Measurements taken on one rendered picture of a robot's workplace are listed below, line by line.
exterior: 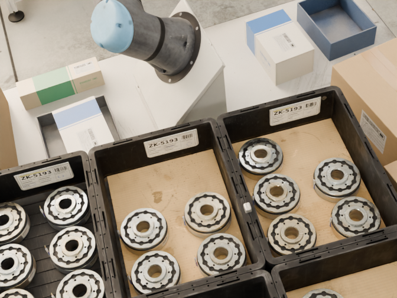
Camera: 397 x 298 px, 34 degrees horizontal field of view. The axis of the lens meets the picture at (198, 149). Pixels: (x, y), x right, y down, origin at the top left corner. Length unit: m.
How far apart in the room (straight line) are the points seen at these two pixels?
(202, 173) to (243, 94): 0.39
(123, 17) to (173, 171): 0.38
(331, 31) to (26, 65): 1.59
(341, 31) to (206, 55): 0.55
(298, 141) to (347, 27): 0.56
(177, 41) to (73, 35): 1.60
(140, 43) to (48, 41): 1.65
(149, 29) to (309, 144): 0.47
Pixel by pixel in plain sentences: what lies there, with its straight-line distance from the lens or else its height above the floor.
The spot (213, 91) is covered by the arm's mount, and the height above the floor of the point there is 0.88.
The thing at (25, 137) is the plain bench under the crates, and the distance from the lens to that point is 1.86.
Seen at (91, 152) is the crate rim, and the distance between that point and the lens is 1.47.
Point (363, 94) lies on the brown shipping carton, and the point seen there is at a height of 0.86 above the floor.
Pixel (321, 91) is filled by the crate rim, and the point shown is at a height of 0.93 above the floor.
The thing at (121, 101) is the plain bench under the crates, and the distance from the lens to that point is 1.86.
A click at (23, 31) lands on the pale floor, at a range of 3.30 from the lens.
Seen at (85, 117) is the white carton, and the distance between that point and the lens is 1.72.
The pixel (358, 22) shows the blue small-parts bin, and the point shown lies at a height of 0.72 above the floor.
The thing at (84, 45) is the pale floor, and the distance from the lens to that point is 3.11.
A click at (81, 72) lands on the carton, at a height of 0.76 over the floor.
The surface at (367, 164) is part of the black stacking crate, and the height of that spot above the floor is 0.90.
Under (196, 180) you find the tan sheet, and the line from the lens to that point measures 1.50.
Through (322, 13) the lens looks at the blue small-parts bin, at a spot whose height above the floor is 0.70.
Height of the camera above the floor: 2.06
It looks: 53 degrees down
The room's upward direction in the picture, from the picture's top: 9 degrees counter-clockwise
